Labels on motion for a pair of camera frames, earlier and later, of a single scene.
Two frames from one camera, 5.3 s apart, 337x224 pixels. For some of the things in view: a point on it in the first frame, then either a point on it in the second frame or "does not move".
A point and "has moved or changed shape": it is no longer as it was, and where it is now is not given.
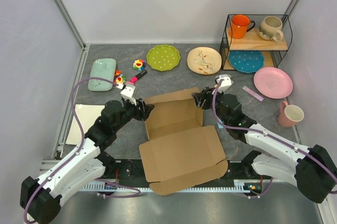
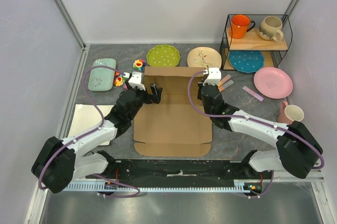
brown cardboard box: [179, 153] has moved or changed shape
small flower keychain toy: [119, 78] does not move
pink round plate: [273, 83] does not move
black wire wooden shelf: [272, 51] does not move
